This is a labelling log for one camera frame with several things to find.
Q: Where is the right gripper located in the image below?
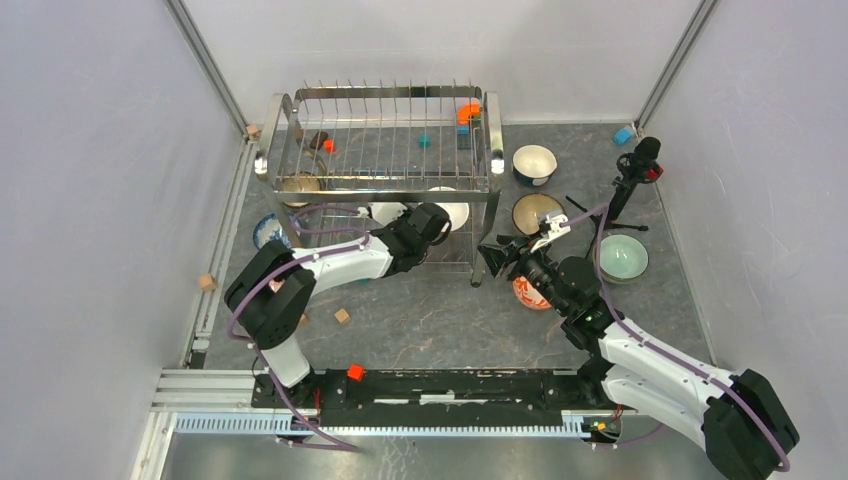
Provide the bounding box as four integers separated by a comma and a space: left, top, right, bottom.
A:
477, 229, 570, 315

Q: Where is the pink speckled bowl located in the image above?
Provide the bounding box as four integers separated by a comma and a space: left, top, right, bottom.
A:
512, 193, 568, 237

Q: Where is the white bowl orange rim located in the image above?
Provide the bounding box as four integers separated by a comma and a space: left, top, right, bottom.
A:
512, 276, 551, 311

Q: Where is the teal and white bowl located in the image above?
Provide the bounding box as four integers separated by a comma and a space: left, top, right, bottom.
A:
512, 145, 558, 187

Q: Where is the pale green bowl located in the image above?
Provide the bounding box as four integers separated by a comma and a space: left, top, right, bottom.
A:
600, 234, 649, 284

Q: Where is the black patterned bowl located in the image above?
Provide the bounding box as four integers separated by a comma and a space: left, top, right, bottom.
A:
281, 172, 324, 210

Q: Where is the blue floral bowl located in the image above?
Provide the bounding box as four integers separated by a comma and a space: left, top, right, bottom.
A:
252, 213, 292, 250

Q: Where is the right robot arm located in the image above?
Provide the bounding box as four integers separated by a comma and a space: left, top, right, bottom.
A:
478, 236, 800, 479

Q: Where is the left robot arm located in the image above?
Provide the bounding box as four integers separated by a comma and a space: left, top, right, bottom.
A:
224, 202, 451, 408

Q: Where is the metal dish rack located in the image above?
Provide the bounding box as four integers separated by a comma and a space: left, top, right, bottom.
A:
253, 83, 507, 286

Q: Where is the orange toy piece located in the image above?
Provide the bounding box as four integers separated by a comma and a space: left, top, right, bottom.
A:
456, 101, 482, 136

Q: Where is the small tan block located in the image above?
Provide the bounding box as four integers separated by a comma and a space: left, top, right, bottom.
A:
334, 308, 351, 324

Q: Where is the black microphone on tripod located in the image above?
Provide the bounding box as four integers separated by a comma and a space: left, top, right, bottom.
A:
585, 136, 664, 258

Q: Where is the blue block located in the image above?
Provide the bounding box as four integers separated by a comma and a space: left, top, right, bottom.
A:
612, 126, 635, 146

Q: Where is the red cube on base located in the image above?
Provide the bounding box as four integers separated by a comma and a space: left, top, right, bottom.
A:
347, 364, 365, 382

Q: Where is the corner wooden cube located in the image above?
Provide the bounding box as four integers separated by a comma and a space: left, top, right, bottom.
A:
246, 124, 261, 139

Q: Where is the light wooden cube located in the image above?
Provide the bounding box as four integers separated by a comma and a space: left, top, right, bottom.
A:
197, 273, 218, 292

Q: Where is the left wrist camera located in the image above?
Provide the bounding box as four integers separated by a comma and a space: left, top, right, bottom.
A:
357, 202, 408, 226

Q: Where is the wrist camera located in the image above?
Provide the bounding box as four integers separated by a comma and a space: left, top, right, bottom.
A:
530, 212, 571, 252
357, 202, 408, 226

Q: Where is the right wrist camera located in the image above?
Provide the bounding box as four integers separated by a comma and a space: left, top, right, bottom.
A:
530, 212, 571, 252

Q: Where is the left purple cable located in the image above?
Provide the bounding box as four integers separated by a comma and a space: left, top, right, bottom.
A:
227, 203, 372, 453

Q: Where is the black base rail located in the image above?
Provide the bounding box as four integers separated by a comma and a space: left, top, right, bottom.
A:
287, 369, 622, 428

